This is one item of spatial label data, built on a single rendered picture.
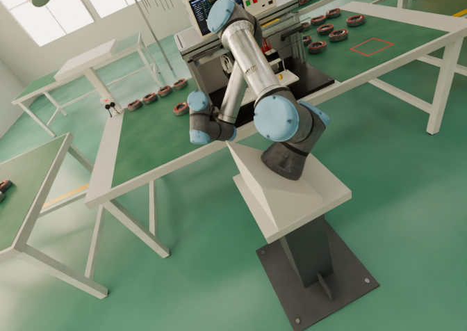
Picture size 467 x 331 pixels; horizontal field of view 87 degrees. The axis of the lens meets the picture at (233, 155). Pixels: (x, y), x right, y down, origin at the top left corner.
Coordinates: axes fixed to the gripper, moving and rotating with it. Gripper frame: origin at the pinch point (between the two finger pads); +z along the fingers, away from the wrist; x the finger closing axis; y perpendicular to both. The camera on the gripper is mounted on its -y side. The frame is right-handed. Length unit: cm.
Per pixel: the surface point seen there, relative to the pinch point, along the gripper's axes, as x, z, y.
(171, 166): 27.6, 1.3, -11.2
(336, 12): -119, 58, 50
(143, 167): 42.0, 4.7, -5.2
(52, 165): 111, 41, 29
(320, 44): -84, 32, 24
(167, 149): 28.0, 9.3, -0.8
